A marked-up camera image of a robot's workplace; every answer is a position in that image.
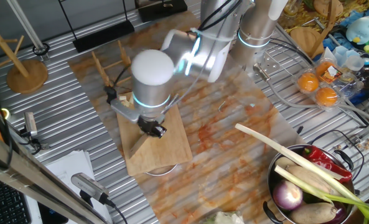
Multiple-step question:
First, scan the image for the steel cleaver knife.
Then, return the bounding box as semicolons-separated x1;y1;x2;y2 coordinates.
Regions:
128;95;180;159

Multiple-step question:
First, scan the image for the white paper stack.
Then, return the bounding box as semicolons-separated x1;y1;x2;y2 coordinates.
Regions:
25;149;113;224

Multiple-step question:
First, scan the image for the brown sweet potato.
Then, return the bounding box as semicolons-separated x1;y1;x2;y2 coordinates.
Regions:
286;164;339;196
289;200;337;224

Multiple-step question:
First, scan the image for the purple onion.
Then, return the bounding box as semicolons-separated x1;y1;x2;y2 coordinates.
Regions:
272;179;304;212

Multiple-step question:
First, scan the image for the clear glass jar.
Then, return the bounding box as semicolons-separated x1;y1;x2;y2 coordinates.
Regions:
283;0;300;17

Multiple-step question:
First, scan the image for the grey hose with metal connector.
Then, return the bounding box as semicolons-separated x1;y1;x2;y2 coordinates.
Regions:
253;63;369;125

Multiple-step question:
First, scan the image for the red pepper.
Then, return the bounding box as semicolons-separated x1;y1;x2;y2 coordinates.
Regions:
302;145;353;184

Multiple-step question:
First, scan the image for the clear plastic fruit container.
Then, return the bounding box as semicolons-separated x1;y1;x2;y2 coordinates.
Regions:
294;57;364;110

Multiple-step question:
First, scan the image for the white plastic cup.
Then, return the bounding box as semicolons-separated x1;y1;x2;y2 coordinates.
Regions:
332;45;350;67
345;55;366;72

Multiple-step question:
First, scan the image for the black gripper cable with clip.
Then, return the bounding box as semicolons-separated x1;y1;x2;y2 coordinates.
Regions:
104;63;132;105

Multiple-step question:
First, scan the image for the pale green cabbage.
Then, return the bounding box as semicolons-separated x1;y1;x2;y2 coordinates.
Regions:
202;210;246;224

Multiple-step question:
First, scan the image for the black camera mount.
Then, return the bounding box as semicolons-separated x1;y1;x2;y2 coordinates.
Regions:
16;126;50;154

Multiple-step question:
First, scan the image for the marble pattern table mat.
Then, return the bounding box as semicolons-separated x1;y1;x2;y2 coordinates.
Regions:
67;11;300;224

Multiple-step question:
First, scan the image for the purple eggplant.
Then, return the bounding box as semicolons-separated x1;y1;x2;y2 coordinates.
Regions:
319;201;348;224

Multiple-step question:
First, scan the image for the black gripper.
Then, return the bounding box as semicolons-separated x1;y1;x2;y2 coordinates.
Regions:
136;115;168;139

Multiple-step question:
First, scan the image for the silver depth camera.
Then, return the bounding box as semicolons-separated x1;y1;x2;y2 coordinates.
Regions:
70;172;110;203
23;111;39;138

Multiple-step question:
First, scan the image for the aluminium frame beam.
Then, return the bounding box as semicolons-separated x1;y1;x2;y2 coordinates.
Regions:
0;127;110;224

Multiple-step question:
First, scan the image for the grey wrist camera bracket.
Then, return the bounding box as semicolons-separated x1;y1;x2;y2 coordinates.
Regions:
110;98;142;124

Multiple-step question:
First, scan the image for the silver tripod pole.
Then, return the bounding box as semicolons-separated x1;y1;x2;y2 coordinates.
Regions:
6;0;51;62

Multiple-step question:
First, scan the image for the wooden mug tree stand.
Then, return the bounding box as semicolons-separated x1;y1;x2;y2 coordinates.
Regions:
0;0;49;95
289;0;339;59

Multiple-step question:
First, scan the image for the orange fruit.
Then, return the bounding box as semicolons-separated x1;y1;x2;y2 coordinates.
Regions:
314;86;339;108
297;72;320;93
315;61;337;82

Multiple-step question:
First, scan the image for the long green scallion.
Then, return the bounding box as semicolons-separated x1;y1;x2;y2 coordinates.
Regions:
273;164;369;218
235;123;369;224

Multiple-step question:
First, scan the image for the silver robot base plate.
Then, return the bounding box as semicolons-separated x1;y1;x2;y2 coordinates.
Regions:
249;51;281;78

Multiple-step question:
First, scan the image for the wooden cutting board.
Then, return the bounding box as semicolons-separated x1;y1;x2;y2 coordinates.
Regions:
115;91;194;177

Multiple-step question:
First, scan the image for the yellow dried pasta bag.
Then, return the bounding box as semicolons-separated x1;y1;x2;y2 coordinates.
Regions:
292;0;369;27

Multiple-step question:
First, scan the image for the black smartphone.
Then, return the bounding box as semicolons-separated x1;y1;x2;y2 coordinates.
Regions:
37;202;70;224

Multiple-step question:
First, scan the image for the wooden peg knife rack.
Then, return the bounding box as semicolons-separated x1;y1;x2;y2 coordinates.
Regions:
91;39;132;88

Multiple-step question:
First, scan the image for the pale potato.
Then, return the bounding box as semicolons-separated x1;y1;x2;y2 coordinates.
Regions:
275;156;297;169

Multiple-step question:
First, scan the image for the black keyboard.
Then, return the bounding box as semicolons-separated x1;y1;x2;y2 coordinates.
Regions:
0;173;32;224

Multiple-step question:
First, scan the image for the light blue plush toy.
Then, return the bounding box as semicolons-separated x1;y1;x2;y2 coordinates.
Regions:
345;16;369;45

